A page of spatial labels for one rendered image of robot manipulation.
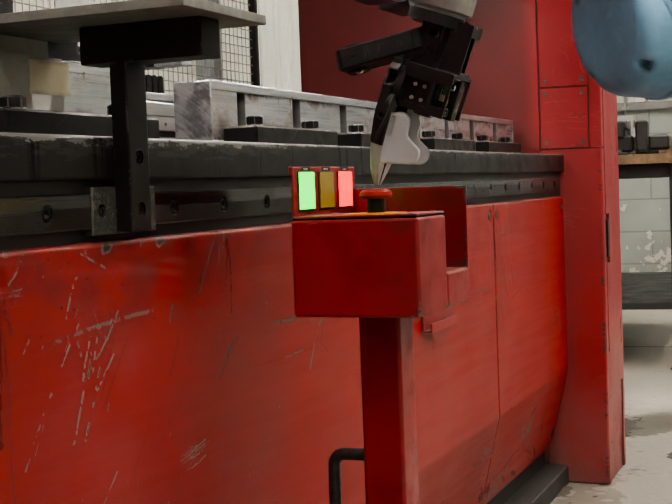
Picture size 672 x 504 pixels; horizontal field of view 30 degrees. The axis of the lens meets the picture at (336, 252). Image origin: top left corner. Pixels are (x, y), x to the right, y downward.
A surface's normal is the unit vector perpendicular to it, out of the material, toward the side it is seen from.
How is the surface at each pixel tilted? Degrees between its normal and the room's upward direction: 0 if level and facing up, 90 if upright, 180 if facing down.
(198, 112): 90
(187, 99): 90
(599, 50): 98
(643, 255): 90
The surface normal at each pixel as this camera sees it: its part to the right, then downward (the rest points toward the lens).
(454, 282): 0.92, -0.01
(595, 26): -0.93, 0.18
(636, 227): -0.31, 0.06
